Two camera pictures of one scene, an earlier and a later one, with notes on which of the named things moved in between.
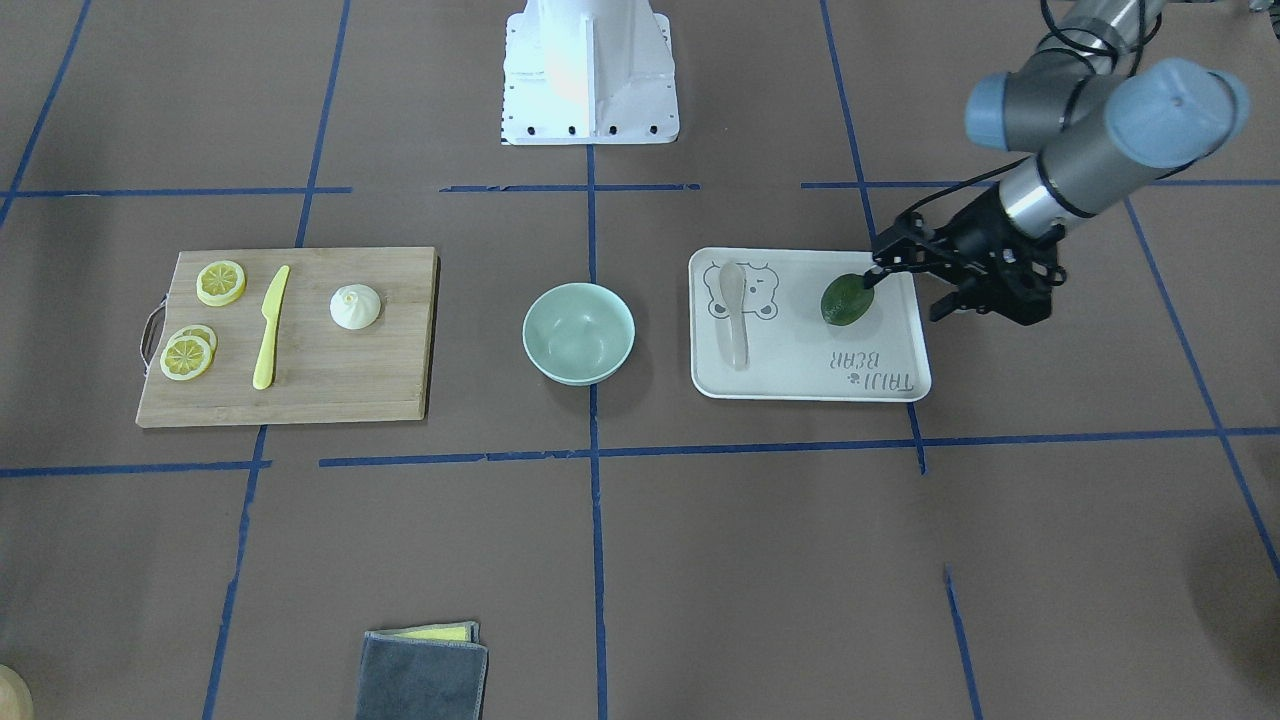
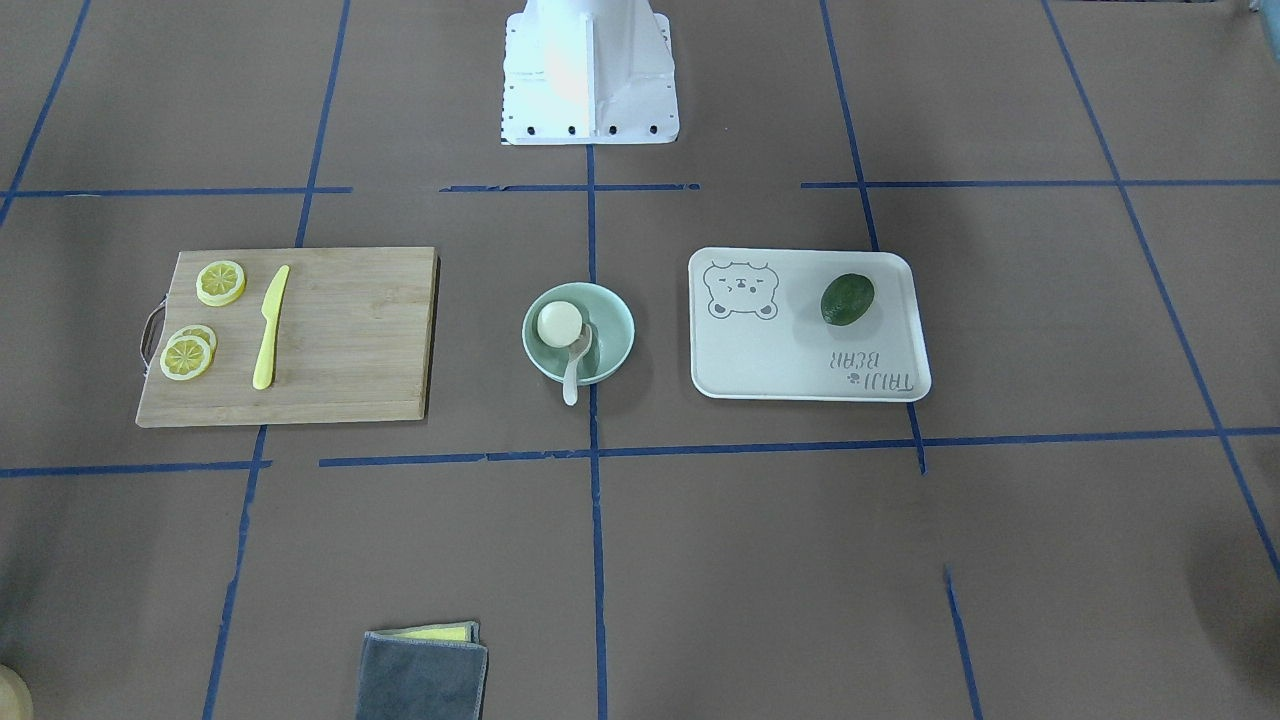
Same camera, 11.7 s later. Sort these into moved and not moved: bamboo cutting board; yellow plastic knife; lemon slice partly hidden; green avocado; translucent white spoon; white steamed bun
Moved: translucent white spoon; white steamed bun
Not moved: bamboo cutting board; lemon slice partly hidden; green avocado; yellow plastic knife
